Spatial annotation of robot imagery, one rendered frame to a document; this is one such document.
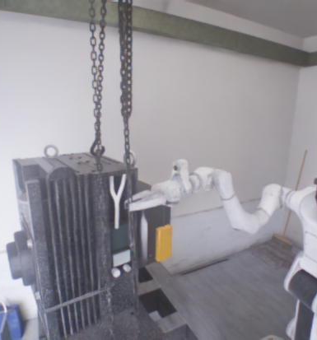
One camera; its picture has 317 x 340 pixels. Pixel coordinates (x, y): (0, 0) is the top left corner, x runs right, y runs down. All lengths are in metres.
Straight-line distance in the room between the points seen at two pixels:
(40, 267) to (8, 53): 1.56
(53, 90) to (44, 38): 0.38
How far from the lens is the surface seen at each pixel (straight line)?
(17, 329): 2.51
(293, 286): 1.45
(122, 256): 1.16
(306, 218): 1.26
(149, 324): 1.26
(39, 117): 2.06
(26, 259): 1.03
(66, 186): 0.92
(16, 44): 2.11
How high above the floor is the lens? 1.84
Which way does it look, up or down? 14 degrees down
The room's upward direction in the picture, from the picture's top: 1 degrees clockwise
